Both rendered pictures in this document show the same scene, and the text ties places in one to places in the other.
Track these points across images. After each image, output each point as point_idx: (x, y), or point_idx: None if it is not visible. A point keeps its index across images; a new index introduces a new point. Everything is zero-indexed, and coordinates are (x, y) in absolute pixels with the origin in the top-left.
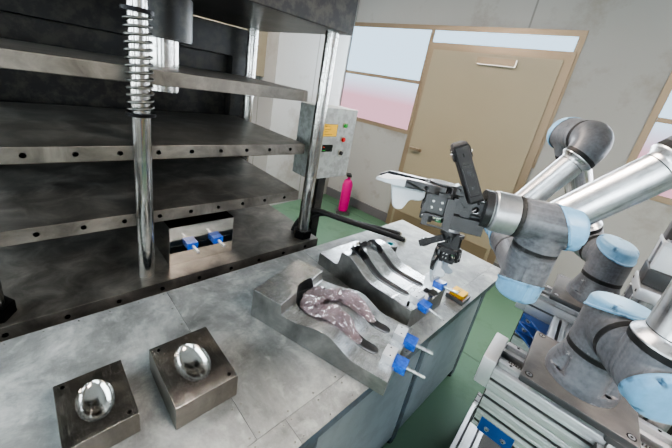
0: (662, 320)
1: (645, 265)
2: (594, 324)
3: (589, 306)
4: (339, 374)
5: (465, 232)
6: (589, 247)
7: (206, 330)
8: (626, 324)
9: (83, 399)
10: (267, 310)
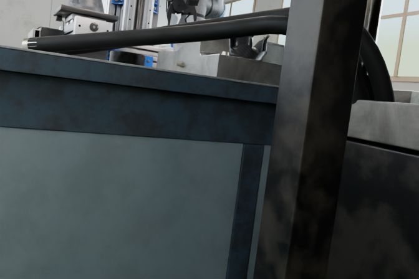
0: None
1: None
2: (209, 0)
3: None
4: None
5: None
6: None
7: (408, 90)
8: None
9: None
10: None
